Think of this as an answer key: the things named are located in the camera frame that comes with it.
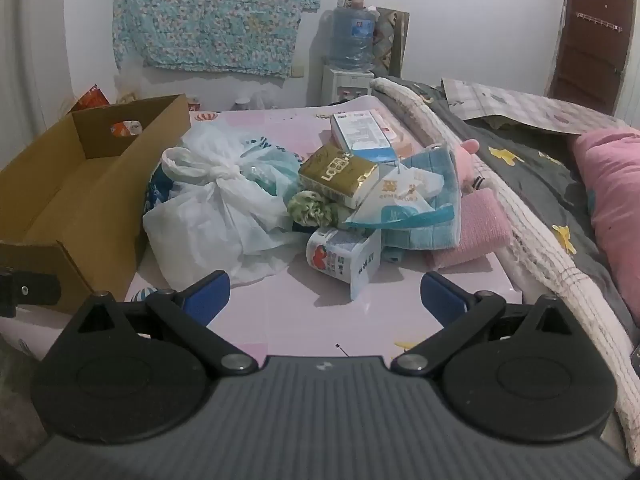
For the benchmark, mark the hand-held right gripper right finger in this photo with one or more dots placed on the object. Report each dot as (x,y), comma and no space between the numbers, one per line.
(442,296)

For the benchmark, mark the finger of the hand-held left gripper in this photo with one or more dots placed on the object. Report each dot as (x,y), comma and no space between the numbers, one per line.
(35,291)

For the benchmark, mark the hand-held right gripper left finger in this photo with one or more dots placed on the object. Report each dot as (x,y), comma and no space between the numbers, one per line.
(207,290)

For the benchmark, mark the light blue towel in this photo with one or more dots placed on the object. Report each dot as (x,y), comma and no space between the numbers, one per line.
(415,237)

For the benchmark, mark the pink towel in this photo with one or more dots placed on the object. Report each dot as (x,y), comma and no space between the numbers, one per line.
(475,230)

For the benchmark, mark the brown cardboard box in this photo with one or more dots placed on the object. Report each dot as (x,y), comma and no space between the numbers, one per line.
(60,195)

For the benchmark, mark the white blue wrapper packet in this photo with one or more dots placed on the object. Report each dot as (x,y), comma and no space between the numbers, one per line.
(395,195)

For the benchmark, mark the green white scrunchie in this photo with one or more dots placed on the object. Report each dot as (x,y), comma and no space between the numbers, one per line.
(310,207)

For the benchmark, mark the pink plush toy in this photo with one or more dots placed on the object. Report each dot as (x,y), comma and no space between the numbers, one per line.
(467,160)

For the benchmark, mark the gold tissue pack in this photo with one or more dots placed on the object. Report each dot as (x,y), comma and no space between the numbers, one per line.
(335,172)

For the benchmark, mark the blue white box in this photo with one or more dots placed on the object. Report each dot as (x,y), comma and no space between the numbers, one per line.
(360,132)

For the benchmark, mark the white plastic bag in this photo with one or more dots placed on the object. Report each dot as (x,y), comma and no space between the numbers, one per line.
(210,210)

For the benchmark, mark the grey star blanket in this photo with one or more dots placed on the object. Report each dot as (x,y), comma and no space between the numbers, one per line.
(530,170)

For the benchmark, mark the pink wet wipes pack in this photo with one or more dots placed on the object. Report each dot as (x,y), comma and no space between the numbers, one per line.
(398,135)

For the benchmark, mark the crumpled white plastic bags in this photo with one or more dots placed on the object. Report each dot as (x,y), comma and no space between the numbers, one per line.
(250,101)

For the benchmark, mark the red snack bag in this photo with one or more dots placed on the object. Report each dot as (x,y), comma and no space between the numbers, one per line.
(90,100)

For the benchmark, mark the pink pillow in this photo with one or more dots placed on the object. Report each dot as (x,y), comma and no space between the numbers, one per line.
(615,185)

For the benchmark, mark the checkered cloth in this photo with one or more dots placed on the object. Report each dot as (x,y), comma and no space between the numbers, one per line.
(525,105)

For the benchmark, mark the patterned board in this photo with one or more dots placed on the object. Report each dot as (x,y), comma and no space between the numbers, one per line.
(392,40)

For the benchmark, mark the blue water jug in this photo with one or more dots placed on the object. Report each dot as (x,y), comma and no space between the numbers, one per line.
(352,35)

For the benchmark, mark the brown door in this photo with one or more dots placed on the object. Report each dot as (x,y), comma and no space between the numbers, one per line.
(595,35)

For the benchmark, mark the door hook rack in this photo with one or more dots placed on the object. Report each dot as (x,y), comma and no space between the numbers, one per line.
(600,21)

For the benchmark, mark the wall socket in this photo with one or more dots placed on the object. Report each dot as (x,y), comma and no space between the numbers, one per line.
(298,71)

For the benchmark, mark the floral wall cloth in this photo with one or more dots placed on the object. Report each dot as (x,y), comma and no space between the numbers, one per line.
(210,15)

